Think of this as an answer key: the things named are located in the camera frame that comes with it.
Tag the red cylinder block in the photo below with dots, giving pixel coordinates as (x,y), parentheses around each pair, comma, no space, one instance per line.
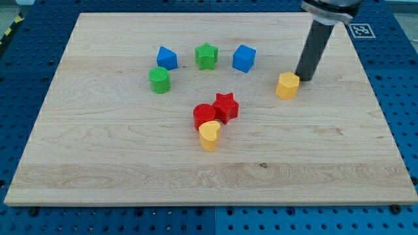
(203,113)

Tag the white fiducial marker tag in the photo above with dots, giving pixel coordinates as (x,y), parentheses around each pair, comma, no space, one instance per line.
(361,31)

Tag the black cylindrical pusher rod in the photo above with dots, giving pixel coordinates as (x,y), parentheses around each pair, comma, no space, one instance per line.
(314,47)

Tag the blue triangle block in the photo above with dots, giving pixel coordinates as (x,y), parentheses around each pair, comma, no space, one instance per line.
(167,58)

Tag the blue cube block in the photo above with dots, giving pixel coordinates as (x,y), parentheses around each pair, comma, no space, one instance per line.
(244,58)

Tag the green cylinder block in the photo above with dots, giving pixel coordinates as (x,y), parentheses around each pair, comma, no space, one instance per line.
(159,79)

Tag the green star block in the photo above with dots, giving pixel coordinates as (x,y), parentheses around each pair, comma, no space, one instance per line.
(206,56)

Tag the light wooden board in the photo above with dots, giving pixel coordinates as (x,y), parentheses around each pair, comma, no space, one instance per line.
(104,138)

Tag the yellow hexagon block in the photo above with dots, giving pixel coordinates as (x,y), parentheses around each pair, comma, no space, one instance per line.
(287,86)

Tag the red star block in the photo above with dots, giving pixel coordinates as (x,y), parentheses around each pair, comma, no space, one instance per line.
(226,107)

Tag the yellow heart block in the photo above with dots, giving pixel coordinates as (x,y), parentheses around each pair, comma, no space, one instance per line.
(209,134)

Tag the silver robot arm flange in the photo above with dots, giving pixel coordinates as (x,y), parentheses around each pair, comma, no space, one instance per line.
(330,12)

